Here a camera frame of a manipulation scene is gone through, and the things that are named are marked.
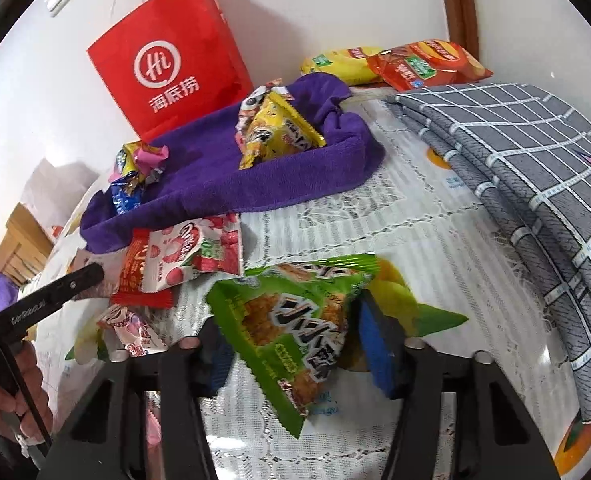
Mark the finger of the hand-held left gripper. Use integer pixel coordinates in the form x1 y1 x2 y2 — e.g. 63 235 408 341
0 262 107 336

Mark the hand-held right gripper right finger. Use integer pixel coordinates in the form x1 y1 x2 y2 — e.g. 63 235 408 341
358 290 561 480

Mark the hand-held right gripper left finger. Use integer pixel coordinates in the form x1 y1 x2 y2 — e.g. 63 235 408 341
35 317 241 480

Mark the small pink snack packet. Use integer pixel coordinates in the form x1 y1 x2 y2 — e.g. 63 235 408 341
98 304 168 356

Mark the red snack packet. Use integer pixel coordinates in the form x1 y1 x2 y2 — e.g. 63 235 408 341
110 227 176 308

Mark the green snack packet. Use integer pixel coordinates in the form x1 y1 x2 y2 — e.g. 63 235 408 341
206 254 379 438

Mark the strawberry print snack packet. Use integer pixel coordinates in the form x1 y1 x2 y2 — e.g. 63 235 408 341
140 212 243 293

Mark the blue snack packet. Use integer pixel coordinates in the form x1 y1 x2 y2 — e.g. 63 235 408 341
109 170 148 216

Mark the pink yellow snack packet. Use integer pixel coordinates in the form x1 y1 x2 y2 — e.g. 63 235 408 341
115 141 170 181

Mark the purple cloth tray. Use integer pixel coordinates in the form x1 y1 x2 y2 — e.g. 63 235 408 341
80 72 386 253

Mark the pink panda snack packet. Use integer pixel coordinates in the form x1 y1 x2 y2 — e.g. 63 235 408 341
232 78 296 131

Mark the person's left hand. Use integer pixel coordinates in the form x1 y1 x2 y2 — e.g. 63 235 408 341
0 342 53 443

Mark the fruit print tablecloth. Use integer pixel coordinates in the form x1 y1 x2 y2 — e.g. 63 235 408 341
30 85 591 480

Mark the white plastic shopping bag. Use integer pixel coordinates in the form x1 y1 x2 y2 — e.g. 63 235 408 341
25 157 101 241

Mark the grey checked cloth pink star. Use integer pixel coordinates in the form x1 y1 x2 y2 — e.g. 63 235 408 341
385 82 591 423

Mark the red paper shopping bag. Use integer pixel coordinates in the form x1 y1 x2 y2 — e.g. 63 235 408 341
86 0 256 141

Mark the yellow chip bag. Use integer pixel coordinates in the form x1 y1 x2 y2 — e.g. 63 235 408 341
300 46 391 86

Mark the red chip bag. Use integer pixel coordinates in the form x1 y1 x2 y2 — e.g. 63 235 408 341
365 39 493 92

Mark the brown wooden door frame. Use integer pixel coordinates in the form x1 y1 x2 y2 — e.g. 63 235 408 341
435 0 481 56

